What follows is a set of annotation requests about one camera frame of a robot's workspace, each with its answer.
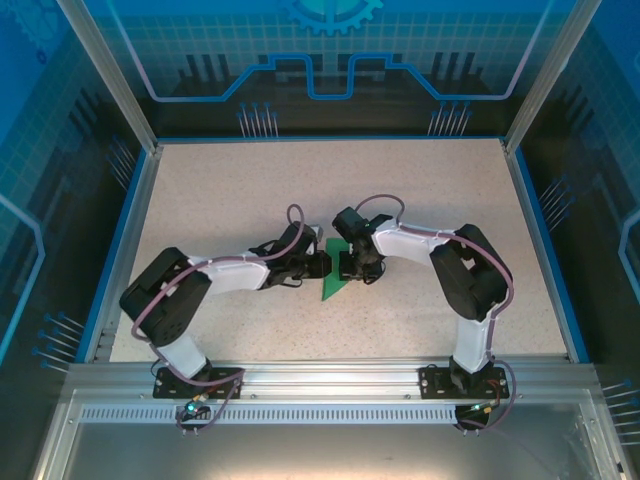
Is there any left arm cable connector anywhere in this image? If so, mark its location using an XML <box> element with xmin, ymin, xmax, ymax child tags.
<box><xmin>175</xmin><ymin>394</ymin><xmax>211</xmax><ymax>422</ymax></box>

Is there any green paper sheet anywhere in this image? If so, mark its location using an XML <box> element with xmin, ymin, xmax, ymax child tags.
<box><xmin>319</xmin><ymin>238</ymin><xmax>359</xmax><ymax>303</ymax></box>

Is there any blue side strip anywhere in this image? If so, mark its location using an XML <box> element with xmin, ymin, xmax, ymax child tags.
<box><xmin>73</xmin><ymin>148</ymin><xmax>152</xmax><ymax>364</ymax></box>

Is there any metal tray panel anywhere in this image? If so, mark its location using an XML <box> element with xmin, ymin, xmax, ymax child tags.
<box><xmin>30</xmin><ymin>388</ymin><xmax>632</xmax><ymax>480</ymax></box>

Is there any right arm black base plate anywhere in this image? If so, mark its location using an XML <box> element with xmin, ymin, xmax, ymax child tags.
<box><xmin>418</xmin><ymin>364</ymin><xmax>507</xmax><ymax>401</ymax></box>

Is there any slotted cable duct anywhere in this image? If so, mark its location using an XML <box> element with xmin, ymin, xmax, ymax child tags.
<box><xmin>78</xmin><ymin>405</ymin><xmax>587</xmax><ymax>426</ymax></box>

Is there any aluminium side rail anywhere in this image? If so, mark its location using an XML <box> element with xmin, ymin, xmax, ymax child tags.
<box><xmin>82</xmin><ymin>144</ymin><xmax>164</xmax><ymax>365</ymax></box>

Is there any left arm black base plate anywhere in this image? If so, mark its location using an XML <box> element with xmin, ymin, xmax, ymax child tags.
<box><xmin>152</xmin><ymin>366</ymin><xmax>246</xmax><ymax>401</ymax></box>

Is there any arm cable connector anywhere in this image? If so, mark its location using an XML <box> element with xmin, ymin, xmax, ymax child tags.
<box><xmin>467</xmin><ymin>398</ymin><xmax>504</xmax><ymax>416</ymax></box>
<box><xmin>175</xmin><ymin>394</ymin><xmax>211</xmax><ymax>422</ymax></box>

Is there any aluminium frame post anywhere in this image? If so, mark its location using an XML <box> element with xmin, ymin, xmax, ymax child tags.
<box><xmin>53</xmin><ymin>0</ymin><xmax>164</xmax><ymax>154</ymax></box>
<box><xmin>501</xmin><ymin>0</ymin><xmax>604</xmax><ymax>154</ymax></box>

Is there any right arm cable connector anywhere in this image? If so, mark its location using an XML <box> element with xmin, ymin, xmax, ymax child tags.
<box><xmin>467</xmin><ymin>398</ymin><xmax>504</xmax><ymax>416</ymax></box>

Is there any aluminium mounting rail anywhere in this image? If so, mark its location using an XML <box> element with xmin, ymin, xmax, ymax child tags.
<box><xmin>64</xmin><ymin>355</ymin><xmax>601</xmax><ymax>401</ymax></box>

